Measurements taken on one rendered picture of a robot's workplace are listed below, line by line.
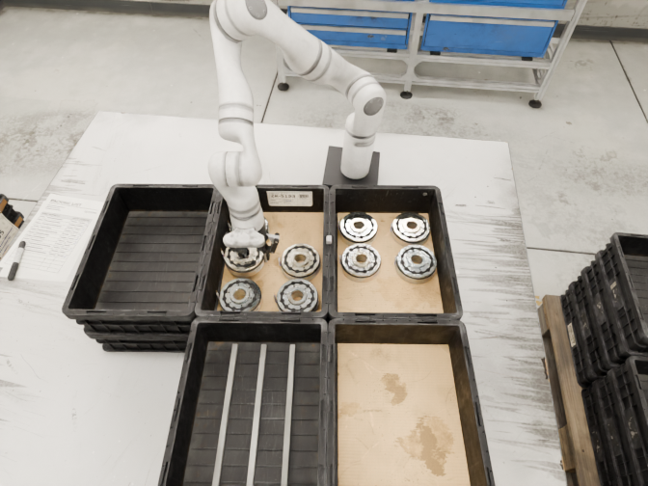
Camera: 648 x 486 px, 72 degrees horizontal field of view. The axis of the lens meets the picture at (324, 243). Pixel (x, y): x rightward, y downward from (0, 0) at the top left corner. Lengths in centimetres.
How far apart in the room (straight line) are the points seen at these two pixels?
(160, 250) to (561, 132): 252
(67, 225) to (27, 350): 42
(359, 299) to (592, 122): 245
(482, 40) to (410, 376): 228
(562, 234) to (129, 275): 205
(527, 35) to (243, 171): 237
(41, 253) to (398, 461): 119
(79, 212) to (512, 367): 139
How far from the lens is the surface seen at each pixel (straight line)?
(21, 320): 151
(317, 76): 111
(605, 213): 277
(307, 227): 125
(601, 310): 185
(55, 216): 169
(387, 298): 113
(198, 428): 105
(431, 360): 108
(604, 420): 184
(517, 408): 125
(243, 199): 94
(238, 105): 91
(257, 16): 98
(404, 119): 295
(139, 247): 132
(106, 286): 128
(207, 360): 109
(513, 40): 301
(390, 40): 294
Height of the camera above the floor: 182
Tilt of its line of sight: 54 degrees down
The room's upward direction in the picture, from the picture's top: 1 degrees counter-clockwise
